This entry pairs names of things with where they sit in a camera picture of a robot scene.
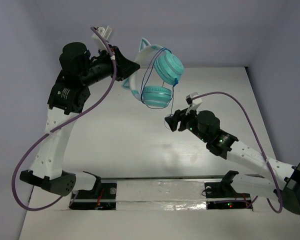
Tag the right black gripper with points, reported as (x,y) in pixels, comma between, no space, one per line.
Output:
(179,115)

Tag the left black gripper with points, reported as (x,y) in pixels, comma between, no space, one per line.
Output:
(118,63)

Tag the teal cat ear headphones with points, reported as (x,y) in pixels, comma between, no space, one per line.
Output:
(160,78)

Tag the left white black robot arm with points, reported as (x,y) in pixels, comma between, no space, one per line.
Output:
(79,70)

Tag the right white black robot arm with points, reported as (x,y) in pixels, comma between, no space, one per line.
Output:
(276,180)

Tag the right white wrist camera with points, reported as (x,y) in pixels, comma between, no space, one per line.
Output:
(194,101)

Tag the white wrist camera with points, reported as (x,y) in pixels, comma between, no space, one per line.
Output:
(105,32)
(194,101)

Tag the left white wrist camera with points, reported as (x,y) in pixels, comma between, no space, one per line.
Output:
(105,32)

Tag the aluminium rail with foam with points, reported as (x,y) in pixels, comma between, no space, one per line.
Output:
(159,194)

